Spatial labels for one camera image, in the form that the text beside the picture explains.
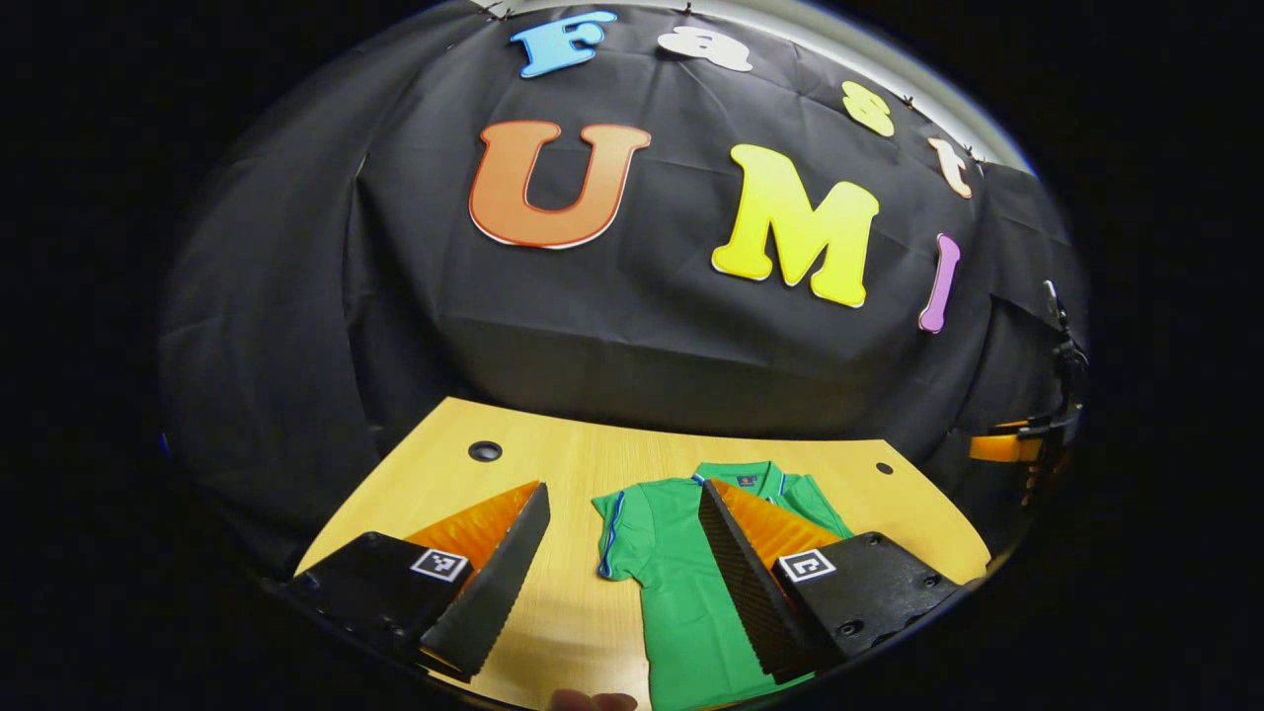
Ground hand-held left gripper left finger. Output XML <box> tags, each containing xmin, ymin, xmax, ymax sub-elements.
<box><xmin>281</xmin><ymin>481</ymin><xmax>552</xmax><ymax>684</ymax></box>

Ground green T-shirt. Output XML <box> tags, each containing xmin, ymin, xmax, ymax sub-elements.
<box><xmin>591</xmin><ymin>460</ymin><xmax>855</xmax><ymax>711</ymax></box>

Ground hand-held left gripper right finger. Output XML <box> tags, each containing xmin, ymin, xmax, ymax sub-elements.
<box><xmin>698</xmin><ymin>479</ymin><xmax>961</xmax><ymax>685</ymax></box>

